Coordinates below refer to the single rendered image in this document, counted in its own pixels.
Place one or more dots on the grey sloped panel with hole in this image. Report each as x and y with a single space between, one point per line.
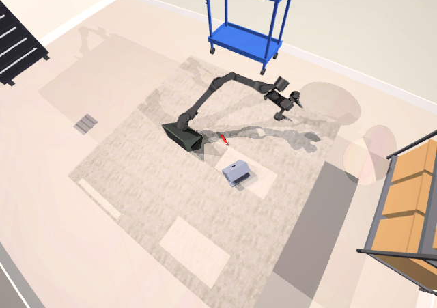
236 172

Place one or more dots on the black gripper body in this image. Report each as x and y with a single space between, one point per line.
279 115

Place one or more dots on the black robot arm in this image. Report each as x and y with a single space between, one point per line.
280 84

